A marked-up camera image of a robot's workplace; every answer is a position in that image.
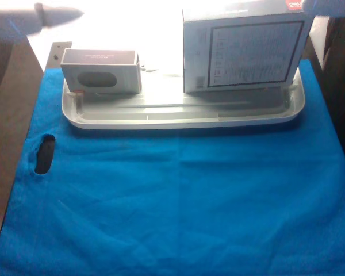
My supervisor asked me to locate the blue cloth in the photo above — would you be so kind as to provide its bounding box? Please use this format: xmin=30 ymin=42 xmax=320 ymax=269
xmin=0 ymin=59 xmax=345 ymax=276

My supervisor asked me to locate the white blue labelled box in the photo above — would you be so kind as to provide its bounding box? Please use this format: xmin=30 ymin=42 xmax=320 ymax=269
xmin=181 ymin=0 xmax=316 ymax=94

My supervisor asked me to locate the white plastic lid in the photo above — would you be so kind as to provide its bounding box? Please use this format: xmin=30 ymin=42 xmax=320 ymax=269
xmin=61 ymin=64 xmax=306 ymax=131

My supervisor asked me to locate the grey box with maroon label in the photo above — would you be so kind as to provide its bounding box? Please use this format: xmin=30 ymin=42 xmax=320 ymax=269
xmin=59 ymin=48 xmax=143 ymax=95

